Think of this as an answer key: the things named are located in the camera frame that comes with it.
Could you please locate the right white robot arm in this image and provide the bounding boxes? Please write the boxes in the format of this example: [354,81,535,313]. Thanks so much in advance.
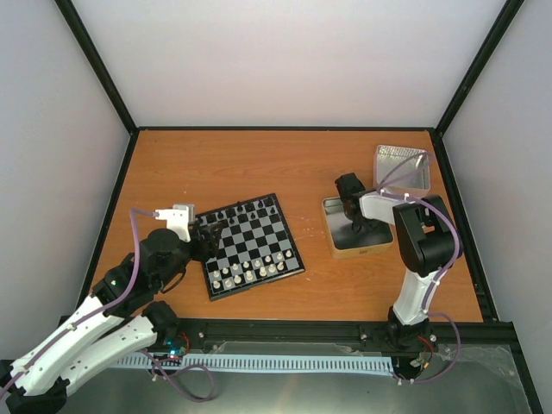
[339,189,462,350]

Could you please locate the gold metal tin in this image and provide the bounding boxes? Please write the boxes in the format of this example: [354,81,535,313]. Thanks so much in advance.
[322,198,394,259]

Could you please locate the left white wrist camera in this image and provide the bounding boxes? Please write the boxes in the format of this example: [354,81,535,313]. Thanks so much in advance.
[154,204,196,242]

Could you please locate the black aluminium frame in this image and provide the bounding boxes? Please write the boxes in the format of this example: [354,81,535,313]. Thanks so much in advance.
[54,0,543,413]

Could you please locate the black and silver chessboard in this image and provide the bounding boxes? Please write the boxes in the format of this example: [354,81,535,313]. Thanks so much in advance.
[203,193,305,301]

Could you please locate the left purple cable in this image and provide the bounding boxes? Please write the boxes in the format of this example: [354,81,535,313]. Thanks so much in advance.
[0,208,219,402]

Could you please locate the light blue cable duct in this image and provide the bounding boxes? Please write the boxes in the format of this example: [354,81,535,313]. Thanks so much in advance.
[127,349,396,377]

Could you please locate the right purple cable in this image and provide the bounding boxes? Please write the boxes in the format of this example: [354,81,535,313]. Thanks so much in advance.
[377,151,463,385]

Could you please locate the black chess piece set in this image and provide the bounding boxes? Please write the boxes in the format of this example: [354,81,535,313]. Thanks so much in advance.
[196,194,281,229]

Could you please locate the green lit circuit board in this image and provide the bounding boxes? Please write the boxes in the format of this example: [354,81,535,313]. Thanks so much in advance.
[166,333,190,360]

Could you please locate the purple cable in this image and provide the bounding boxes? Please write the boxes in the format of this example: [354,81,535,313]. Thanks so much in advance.
[0,208,219,402]
[377,151,463,385]

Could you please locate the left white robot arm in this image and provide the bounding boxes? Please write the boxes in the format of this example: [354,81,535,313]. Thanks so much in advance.
[1,223,223,413]

